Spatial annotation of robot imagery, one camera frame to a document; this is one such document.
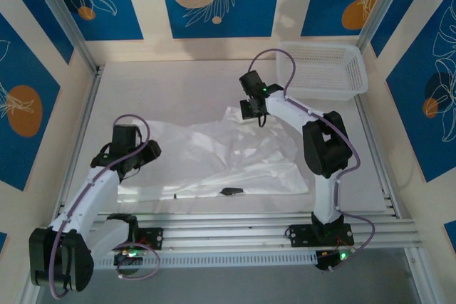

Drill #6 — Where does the white t-shirt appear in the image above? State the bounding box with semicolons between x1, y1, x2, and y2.
116;106;310;204

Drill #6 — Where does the white plastic mesh basket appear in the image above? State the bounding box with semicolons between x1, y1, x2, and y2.
276;40;370;102

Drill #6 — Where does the black controller board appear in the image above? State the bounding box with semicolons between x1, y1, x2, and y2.
315;248;353;272
113;249;144;278

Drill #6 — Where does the aluminium table side rail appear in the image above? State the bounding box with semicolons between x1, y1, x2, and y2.
354;95;434;304
19;65;104;304

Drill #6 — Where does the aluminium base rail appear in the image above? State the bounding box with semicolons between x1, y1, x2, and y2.
30;211;423;258

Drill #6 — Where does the grey slotted cable duct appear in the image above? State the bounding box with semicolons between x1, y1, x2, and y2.
46;251;318;270

